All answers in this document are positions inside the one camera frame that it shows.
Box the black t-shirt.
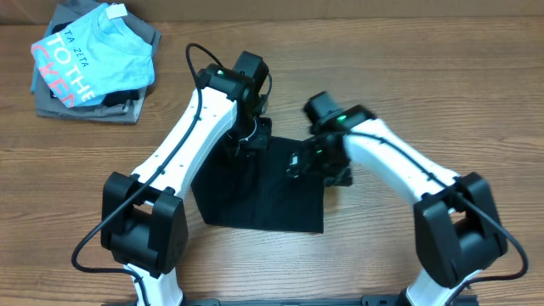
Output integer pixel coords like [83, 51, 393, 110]
[191, 137, 324, 233]

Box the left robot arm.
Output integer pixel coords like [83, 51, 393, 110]
[100, 52, 271, 305]

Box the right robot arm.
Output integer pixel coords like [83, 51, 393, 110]
[287, 92, 507, 305]

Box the folded light blue t-shirt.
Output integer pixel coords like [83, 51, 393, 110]
[31, 3, 155, 108]

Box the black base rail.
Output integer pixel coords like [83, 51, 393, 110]
[101, 293, 481, 306]

